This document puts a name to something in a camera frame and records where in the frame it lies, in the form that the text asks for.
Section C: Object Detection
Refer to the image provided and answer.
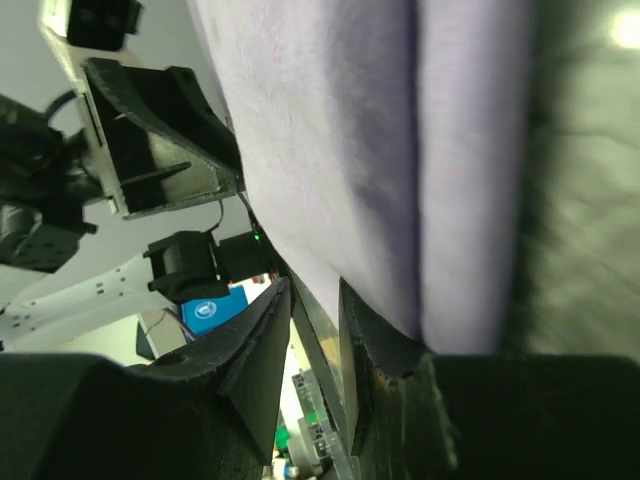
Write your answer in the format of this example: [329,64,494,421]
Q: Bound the lilac purple t-shirt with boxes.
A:
[189,1,534,354]

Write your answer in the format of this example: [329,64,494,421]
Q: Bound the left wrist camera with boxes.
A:
[39,0,144,96]

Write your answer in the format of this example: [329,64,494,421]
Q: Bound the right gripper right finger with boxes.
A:
[339,284,639,479]

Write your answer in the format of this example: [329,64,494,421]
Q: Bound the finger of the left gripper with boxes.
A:
[82,58,244,219]

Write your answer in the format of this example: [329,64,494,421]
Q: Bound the blue box in background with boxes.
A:
[180,286,249,337]

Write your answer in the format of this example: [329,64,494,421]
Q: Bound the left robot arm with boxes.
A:
[1,58,244,352]

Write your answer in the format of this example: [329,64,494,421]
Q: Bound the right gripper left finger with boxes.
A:
[1,278,291,479]

